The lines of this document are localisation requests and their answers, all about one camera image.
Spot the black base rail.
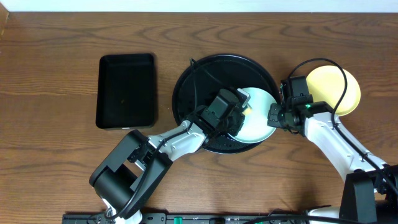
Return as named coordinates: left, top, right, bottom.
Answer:
left=61, top=212, right=312, bottom=224

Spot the yellow green scrub sponge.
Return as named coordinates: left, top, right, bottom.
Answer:
left=242, top=105, right=252, bottom=116

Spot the light blue plate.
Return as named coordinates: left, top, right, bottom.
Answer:
left=231, top=87, right=276, bottom=144

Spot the black rectangular tray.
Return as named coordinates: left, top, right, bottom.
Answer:
left=95, top=53, right=157, bottom=129

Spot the black round tray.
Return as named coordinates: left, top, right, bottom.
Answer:
left=172, top=54, right=281, bottom=154

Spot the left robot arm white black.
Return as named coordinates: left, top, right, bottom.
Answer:
left=89, top=88, right=250, bottom=223

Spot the yellow plate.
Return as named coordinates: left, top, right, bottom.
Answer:
left=306, top=65, right=361, bottom=116

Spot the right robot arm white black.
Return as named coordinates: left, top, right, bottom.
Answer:
left=268, top=102, right=397, bottom=223

